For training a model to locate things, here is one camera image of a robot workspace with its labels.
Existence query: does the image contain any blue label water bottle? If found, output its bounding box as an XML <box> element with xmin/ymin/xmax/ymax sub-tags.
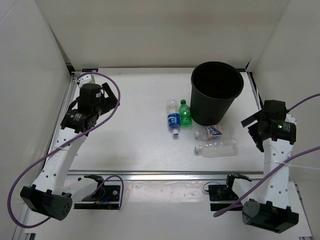
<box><xmin>166</xmin><ymin>99</ymin><xmax>181</xmax><ymax>139</ymax></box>

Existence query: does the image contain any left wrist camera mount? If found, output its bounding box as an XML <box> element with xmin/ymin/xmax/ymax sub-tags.
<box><xmin>76</xmin><ymin>74</ymin><xmax>95</xmax><ymax>89</ymax></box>

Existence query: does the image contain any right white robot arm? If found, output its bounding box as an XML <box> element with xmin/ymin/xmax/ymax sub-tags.
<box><xmin>241</xmin><ymin>100</ymin><xmax>299</xmax><ymax>234</ymax></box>

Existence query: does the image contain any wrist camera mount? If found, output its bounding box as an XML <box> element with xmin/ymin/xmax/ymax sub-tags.
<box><xmin>76</xmin><ymin>74</ymin><xmax>95</xmax><ymax>89</ymax></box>
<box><xmin>285</xmin><ymin>113</ymin><xmax>298</xmax><ymax>125</ymax></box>

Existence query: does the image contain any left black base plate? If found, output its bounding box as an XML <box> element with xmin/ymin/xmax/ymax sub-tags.
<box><xmin>73</xmin><ymin>183</ymin><xmax>123</xmax><ymax>210</ymax></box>

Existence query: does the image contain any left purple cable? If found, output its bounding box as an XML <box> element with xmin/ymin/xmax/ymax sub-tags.
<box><xmin>7</xmin><ymin>72</ymin><xmax>122</xmax><ymax>228</ymax></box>

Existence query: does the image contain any white orange label bottle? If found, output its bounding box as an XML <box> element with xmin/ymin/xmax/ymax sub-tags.
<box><xmin>194</xmin><ymin>124</ymin><xmax>235</xmax><ymax>142</ymax></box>

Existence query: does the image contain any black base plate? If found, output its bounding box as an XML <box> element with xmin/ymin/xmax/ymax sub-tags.
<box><xmin>73</xmin><ymin>183</ymin><xmax>123</xmax><ymax>210</ymax></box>
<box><xmin>202</xmin><ymin>173</ymin><xmax>252</xmax><ymax>212</ymax></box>

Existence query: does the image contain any black plastic waste bin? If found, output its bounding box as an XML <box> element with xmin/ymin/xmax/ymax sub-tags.
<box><xmin>190</xmin><ymin>61</ymin><xmax>244</xmax><ymax>126</ymax></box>

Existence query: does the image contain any green soda bottle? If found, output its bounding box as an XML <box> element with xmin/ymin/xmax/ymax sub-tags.
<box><xmin>178</xmin><ymin>99</ymin><xmax>192</xmax><ymax>128</ymax></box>

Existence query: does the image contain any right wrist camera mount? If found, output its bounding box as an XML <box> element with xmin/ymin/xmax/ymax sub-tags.
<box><xmin>285</xmin><ymin>113</ymin><xmax>298</xmax><ymax>125</ymax></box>

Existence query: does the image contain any aluminium front rail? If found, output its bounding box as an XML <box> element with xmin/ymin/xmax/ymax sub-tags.
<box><xmin>67</xmin><ymin>171</ymin><xmax>266</xmax><ymax>181</ymax></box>

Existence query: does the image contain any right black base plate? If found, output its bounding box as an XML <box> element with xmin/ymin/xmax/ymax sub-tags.
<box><xmin>202</xmin><ymin>173</ymin><xmax>252</xmax><ymax>212</ymax></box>

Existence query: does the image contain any clear unlabelled plastic bottle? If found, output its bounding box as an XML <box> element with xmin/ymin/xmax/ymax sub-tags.
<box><xmin>194</xmin><ymin>139</ymin><xmax>239</xmax><ymax>158</ymax></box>

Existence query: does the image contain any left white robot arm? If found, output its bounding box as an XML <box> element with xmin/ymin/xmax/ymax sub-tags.
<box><xmin>20</xmin><ymin>82</ymin><xmax>118</xmax><ymax>221</ymax></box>

